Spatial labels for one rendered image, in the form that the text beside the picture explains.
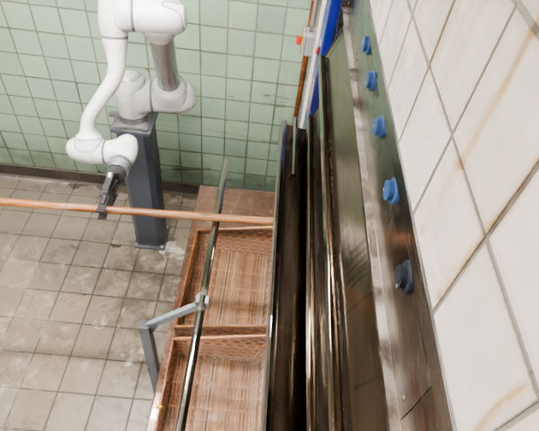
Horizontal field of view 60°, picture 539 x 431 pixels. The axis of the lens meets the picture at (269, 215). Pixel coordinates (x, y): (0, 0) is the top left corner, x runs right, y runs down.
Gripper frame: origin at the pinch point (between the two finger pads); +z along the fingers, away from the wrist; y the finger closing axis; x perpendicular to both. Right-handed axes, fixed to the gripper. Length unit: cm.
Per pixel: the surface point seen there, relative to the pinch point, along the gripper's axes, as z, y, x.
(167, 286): -41, 119, -9
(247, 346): 29, 46, -61
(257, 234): -29, 43, -61
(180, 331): 24, 49, -32
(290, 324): 54, -23, -71
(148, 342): 37, 34, -22
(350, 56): -4, -72, -80
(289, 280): 40, -23, -70
